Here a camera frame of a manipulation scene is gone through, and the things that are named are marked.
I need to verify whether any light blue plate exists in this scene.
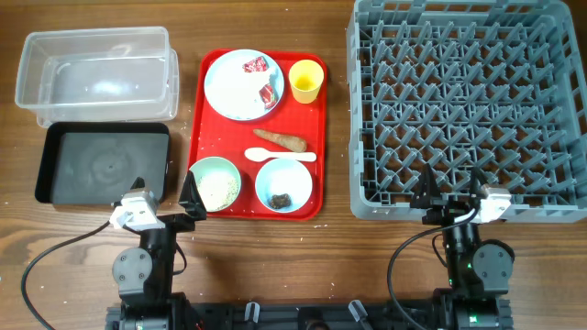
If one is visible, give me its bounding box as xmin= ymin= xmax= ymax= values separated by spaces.
xmin=204 ymin=49 xmax=285 ymax=121

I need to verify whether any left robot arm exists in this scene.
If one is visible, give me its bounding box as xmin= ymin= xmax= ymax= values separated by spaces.
xmin=105 ymin=172 xmax=206 ymax=330

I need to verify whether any red wrapper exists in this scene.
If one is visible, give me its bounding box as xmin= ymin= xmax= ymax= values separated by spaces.
xmin=260 ymin=83 xmax=278 ymax=110
xmin=242 ymin=56 xmax=269 ymax=72

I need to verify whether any grey dishwasher rack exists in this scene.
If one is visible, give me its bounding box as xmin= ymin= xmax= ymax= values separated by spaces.
xmin=347 ymin=1 xmax=586 ymax=223

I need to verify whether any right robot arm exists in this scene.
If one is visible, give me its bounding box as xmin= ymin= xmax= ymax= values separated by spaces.
xmin=410 ymin=164 xmax=515 ymax=330

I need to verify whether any red serving tray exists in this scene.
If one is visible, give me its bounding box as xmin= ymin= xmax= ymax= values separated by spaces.
xmin=186 ymin=48 xmax=328 ymax=222

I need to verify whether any light blue bowl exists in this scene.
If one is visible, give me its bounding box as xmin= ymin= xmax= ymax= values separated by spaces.
xmin=255 ymin=159 xmax=313 ymax=214

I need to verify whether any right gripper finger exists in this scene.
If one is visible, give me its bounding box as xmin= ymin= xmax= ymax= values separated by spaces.
xmin=469 ymin=167 xmax=487 ymax=198
xmin=410 ymin=164 xmax=439 ymax=209

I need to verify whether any left black cable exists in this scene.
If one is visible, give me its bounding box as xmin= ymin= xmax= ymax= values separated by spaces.
xmin=20 ymin=220 xmax=114 ymax=330

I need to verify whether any green bowl with rice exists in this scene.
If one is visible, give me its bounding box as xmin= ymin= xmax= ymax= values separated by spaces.
xmin=189 ymin=157 xmax=241 ymax=213

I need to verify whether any white rice pile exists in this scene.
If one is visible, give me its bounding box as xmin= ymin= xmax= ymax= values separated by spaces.
xmin=196 ymin=172 xmax=239 ymax=212

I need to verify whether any black food waste tray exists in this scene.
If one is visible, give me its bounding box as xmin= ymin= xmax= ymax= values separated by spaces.
xmin=35 ymin=122 xmax=171 ymax=205

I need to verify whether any yellow plastic cup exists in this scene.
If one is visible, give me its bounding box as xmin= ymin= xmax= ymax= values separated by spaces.
xmin=288 ymin=60 xmax=325 ymax=105

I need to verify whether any clear plastic waste bin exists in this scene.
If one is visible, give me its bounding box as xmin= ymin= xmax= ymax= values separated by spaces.
xmin=15 ymin=27 xmax=180 ymax=127

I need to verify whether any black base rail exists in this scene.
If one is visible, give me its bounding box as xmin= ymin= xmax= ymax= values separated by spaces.
xmin=105 ymin=300 xmax=513 ymax=330

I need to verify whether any brown carrot piece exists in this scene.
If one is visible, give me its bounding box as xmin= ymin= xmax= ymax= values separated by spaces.
xmin=253 ymin=128 xmax=307 ymax=153

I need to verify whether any dark brown food lump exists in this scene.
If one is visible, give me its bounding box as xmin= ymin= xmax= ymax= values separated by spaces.
xmin=269 ymin=193 xmax=292 ymax=210

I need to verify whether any white plastic spoon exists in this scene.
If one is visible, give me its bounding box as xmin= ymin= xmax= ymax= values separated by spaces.
xmin=244 ymin=148 xmax=317 ymax=162

